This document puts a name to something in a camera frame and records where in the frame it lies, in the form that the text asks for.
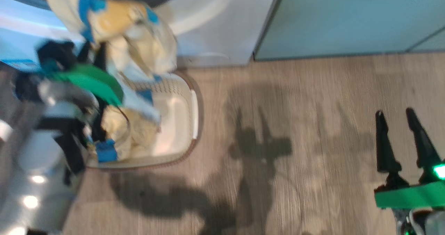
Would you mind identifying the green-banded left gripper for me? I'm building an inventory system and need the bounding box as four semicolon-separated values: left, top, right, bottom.
52;42;124;106

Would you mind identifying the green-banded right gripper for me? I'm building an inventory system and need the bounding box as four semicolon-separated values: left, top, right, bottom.
374;107;445;209

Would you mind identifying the cream perforated laundry basket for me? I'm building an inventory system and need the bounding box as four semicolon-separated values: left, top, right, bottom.
83;70;204;169

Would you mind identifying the white front-load washing machine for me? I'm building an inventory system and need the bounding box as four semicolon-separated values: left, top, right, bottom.
0;0;287;69

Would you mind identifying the blue energy label sticker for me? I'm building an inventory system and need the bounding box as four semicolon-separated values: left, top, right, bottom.
0;59;39;72

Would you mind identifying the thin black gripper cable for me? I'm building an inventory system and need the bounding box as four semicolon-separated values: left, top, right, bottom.
116;105;132;138

